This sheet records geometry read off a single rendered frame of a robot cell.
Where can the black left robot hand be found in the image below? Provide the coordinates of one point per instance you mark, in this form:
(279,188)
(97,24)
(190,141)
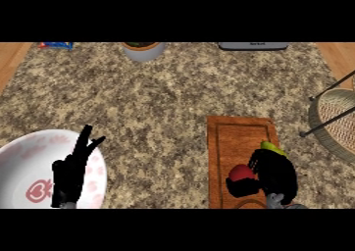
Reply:
(68,176)

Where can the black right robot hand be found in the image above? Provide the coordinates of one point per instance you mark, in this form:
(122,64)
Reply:
(278,176)

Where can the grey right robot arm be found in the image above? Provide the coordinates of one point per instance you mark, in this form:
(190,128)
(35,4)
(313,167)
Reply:
(279,202)

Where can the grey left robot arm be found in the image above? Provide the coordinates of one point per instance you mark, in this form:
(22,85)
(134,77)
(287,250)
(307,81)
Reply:
(68,205)

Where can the brown wooden cutting board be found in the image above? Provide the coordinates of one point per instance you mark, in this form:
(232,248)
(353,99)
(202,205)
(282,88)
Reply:
(235,147)

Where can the yellow-green vegetable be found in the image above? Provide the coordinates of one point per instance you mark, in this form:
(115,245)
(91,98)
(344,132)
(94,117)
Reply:
(272,147)

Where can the white plate with pink print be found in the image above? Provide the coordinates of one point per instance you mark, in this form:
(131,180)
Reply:
(19,170)

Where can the blue and red packet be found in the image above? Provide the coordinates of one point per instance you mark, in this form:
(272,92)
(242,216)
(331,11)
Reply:
(54,45)

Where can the dark grey appliance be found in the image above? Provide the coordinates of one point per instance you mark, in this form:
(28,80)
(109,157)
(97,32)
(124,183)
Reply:
(253,45)

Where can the white pot with plant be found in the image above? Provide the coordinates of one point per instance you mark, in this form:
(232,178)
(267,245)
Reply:
(143,50)

